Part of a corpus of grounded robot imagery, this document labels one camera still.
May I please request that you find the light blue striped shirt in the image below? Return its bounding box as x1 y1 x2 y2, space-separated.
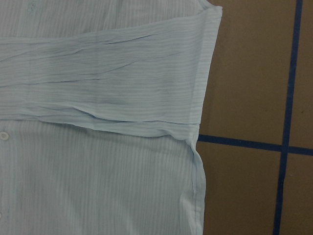
0 0 223 235

